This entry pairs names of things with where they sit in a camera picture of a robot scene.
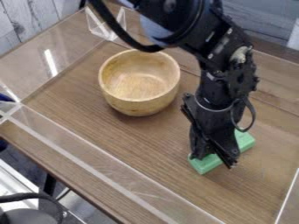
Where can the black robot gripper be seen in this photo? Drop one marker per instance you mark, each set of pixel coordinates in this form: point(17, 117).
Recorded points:
point(212, 132)

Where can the green rectangular block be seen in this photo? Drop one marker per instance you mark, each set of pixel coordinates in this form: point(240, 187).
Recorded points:
point(211, 161)

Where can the light wooden bowl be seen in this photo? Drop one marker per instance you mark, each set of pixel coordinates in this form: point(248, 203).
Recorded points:
point(139, 82)

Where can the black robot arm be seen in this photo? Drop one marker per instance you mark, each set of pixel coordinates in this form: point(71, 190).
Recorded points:
point(195, 26)

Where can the black table leg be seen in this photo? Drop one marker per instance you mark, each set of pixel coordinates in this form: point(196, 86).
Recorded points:
point(49, 184)

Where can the clear acrylic tray enclosure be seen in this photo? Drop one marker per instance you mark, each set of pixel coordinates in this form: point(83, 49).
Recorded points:
point(125, 162)

